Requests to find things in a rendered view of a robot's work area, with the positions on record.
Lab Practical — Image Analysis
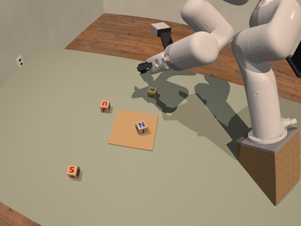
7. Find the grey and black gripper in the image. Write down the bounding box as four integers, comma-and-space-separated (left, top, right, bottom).
137, 49, 174, 74

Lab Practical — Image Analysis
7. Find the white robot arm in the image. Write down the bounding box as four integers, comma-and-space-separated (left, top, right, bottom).
150, 0, 301, 145

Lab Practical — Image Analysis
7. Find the orange flat mat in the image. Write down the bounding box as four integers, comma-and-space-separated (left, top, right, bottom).
108, 110, 158, 151

